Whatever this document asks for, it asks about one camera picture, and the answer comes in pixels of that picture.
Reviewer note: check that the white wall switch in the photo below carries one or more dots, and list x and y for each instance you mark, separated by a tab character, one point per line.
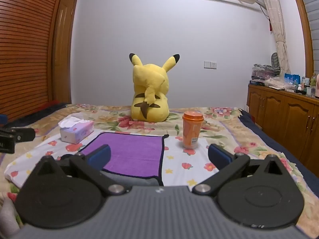
210	64

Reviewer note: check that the wooden window frame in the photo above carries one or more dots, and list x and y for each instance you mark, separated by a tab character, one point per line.
302	27

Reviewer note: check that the green bottle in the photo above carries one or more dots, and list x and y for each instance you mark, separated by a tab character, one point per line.
313	79

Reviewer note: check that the dark cloth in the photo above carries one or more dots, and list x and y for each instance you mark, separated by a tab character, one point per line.
37	110

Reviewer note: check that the beige patterned curtain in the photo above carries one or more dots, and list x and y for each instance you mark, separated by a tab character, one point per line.
276	25

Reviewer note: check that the blue gift bag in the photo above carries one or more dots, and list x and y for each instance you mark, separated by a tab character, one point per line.
292	79

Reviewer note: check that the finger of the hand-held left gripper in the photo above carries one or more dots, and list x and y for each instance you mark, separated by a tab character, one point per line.
23	134

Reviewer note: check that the wooden door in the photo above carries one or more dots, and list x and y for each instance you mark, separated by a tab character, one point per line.
63	54

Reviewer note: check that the purple towel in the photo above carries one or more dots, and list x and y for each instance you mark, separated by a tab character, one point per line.
134	151

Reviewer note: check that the grey towel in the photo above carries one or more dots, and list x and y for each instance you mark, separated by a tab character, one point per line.
135	180

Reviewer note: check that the wooden cabinet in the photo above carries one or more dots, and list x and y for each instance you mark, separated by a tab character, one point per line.
281	114

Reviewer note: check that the dark blue flat box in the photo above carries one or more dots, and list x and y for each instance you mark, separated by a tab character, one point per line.
256	82

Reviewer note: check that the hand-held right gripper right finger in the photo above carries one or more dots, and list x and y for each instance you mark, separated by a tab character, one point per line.
219	155

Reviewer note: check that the purple tissue box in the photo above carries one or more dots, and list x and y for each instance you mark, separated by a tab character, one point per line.
74	132

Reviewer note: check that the pink container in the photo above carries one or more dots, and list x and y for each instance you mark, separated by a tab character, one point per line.
317	87

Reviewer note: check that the clear bag of cloth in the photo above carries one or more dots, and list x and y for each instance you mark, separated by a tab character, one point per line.
275	83

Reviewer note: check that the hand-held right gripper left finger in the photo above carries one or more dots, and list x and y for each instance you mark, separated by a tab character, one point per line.
101	155

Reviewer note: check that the stack of folded clothes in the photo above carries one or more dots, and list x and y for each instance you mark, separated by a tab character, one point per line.
263	73

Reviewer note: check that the orange lidded cup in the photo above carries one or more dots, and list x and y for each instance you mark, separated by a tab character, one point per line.
192	129

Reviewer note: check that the red wall hanging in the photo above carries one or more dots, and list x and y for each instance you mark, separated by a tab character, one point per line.
270	26

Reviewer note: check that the wooden louvered wardrobe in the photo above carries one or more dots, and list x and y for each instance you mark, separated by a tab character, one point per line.
25	49

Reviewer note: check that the white strawberry print cloth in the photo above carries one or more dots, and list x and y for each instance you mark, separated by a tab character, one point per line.
184	165

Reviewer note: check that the floral bed sheet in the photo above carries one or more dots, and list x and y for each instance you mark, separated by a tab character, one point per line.
219	124

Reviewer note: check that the yellow plush toy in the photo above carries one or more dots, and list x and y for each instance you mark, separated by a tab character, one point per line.
149	89

